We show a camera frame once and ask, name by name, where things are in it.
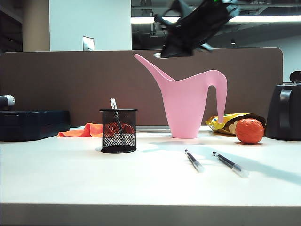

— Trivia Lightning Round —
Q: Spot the black plastic case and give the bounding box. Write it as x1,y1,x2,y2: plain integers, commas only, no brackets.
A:
0,110,71,142

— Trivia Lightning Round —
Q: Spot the metal wall plate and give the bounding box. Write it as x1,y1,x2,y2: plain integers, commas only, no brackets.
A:
82,36,95,51

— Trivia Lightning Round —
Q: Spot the black mesh pen basket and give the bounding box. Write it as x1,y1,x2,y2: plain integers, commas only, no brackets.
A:
99,108,138,154

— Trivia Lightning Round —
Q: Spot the yellow potato chips bag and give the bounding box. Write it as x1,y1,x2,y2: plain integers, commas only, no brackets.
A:
205,113,267,137

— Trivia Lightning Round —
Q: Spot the pink plastic watering can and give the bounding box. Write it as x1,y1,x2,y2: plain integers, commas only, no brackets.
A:
134,53,228,139

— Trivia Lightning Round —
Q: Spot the white ceiling light strip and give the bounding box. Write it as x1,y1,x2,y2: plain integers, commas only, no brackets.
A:
131,15,301,24

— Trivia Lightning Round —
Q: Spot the orange round fruit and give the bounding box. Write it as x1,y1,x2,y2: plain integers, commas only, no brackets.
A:
235,118,264,145

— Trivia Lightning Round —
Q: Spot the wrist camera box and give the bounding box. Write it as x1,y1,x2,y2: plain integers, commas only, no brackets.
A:
170,0,197,15

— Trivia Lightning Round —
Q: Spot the brown desk partition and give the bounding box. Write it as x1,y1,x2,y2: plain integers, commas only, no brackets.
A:
0,48,284,128

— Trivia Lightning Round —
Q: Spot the grey white cylindrical tool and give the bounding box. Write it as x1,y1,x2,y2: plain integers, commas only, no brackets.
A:
0,95,16,111

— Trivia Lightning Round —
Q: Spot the black plastic kettle jug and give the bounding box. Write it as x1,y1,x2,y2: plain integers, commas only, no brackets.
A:
265,83,301,142

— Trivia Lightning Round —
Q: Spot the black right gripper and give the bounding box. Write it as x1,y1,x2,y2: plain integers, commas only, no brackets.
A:
154,0,242,59

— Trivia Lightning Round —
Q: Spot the orange cloth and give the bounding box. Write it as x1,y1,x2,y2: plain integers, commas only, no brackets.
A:
57,120,135,138

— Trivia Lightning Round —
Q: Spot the black round knob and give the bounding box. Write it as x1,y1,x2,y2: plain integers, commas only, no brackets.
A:
289,70,301,84

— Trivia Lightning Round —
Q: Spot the black gel pen clear cap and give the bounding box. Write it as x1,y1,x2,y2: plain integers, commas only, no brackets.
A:
212,151,250,178
184,149,205,173
110,97,125,144

